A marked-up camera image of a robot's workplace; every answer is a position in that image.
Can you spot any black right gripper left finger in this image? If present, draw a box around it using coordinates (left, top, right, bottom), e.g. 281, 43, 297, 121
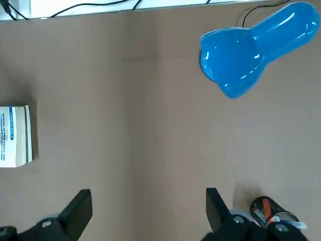
0, 189, 93, 241

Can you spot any blue desk lamp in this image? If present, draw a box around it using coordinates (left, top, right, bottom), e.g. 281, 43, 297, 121
199, 2, 321, 99

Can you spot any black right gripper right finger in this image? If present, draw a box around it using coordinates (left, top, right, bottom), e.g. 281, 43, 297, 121
200, 187, 309, 241

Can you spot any white paperback book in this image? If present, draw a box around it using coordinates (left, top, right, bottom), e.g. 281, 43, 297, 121
0, 105, 34, 169

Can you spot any black pen cup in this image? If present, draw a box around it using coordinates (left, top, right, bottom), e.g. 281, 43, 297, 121
250, 196, 307, 230

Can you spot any black cable with plug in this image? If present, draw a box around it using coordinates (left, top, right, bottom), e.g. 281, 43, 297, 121
2, 0, 29, 21

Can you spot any thin black desk cable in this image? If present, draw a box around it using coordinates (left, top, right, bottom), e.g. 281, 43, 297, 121
49, 0, 143, 19

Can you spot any black lamp cable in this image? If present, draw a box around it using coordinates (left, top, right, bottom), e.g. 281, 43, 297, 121
242, 0, 291, 27

